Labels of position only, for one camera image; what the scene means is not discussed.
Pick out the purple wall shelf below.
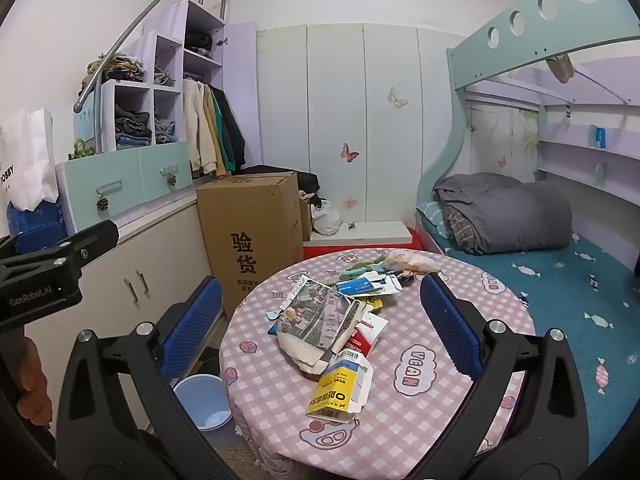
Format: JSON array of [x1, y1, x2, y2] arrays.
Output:
[[536, 132, 640, 203]]

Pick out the large cardboard box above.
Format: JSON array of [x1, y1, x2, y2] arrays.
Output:
[[196, 172, 305, 319]]

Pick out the beige cabinet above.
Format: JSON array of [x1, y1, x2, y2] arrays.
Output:
[[24, 191, 222, 363]]

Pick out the red and white box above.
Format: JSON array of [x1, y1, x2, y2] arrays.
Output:
[[345, 310, 390, 359]]

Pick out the person's left hand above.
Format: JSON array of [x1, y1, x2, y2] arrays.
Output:
[[16, 337, 54, 428]]

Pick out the white wardrobe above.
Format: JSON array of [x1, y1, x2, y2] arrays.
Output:
[[256, 22, 468, 226]]

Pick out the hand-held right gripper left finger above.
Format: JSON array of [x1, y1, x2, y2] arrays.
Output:
[[56, 276, 223, 480]]

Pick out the teal bunk bed frame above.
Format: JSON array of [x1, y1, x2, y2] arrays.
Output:
[[415, 0, 640, 257]]

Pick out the green felt leaf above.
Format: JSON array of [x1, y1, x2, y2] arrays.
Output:
[[327, 255, 389, 281]]

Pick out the small cardboard box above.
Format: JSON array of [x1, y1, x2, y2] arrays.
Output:
[[299, 192, 314, 242]]

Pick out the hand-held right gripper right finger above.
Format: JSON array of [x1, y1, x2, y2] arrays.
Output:
[[415, 274, 592, 480]]

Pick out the black coat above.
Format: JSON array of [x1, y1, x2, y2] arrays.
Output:
[[216, 86, 249, 171]]

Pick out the pink checked tablecloth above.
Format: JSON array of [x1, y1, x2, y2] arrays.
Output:
[[219, 247, 538, 480]]

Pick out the grey metal handrail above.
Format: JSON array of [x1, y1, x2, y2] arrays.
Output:
[[73, 0, 232, 114]]

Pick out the pile of grey folded clothes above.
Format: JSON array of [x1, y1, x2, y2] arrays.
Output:
[[154, 117, 177, 145]]

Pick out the teal printed bed sheet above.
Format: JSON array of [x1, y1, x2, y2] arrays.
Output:
[[417, 201, 640, 463]]

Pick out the small green plant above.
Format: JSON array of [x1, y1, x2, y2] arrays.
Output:
[[67, 138, 96, 162]]

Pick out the white paper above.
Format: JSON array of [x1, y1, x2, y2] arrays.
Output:
[[277, 330, 351, 378]]

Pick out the green garment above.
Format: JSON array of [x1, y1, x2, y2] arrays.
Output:
[[212, 87, 238, 172]]

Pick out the blue bag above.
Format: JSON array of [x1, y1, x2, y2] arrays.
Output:
[[6, 200, 67, 257]]

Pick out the black clothing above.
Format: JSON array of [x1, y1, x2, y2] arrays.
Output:
[[239, 164, 321, 197]]

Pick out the blue plastic bin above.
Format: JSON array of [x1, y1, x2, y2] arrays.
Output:
[[172, 375, 234, 432]]

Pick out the teal drawer cabinet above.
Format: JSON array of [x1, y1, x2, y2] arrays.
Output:
[[56, 141, 194, 234]]

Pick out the light blue pillow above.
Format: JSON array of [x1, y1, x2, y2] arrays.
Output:
[[417, 202, 452, 239]]

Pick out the pink plastic bag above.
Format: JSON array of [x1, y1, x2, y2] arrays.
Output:
[[385, 249, 444, 276]]

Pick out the white board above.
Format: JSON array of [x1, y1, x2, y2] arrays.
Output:
[[339, 220, 412, 247]]

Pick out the white paper bag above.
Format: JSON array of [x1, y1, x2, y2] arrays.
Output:
[[0, 108, 59, 212]]

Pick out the yellow and white carton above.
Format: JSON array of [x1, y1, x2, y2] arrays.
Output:
[[306, 349, 375, 420]]

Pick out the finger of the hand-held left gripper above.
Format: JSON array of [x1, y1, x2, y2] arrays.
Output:
[[30, 220, 120, 281]]

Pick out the purple cubby shelf unit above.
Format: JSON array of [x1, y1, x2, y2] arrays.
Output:
[[99, 0, 259, 181]]

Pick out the pile of dark folded clothes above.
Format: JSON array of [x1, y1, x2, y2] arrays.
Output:
[[115, 104, 154, 149]]

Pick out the tan hat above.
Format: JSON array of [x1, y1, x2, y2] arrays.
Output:
[[547, 54, 576, 85]]

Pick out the red mat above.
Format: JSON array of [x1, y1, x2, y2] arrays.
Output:
[[302, 227, 424, 262]]

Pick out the yellow garment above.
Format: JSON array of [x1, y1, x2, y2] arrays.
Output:
[[204, 84, 228, 177]]

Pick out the pile of tan clothes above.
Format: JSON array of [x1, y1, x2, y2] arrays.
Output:
[[81, 55, 146, 84]]

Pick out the white and blue carton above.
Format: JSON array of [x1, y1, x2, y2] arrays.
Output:
[[335, 272, 404, 298]]

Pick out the black folded clothes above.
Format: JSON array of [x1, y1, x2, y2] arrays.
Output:
[[184, 32, 214, 57]]

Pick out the white plastic bag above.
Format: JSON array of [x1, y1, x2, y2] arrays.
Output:
[[311, 199, 344, 237]]

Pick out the cream jacket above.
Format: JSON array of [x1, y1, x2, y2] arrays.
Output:
[[182, 80, 219, 177]]

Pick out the grey duvet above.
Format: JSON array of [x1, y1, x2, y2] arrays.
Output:
[[433, 172, 574, 255]]

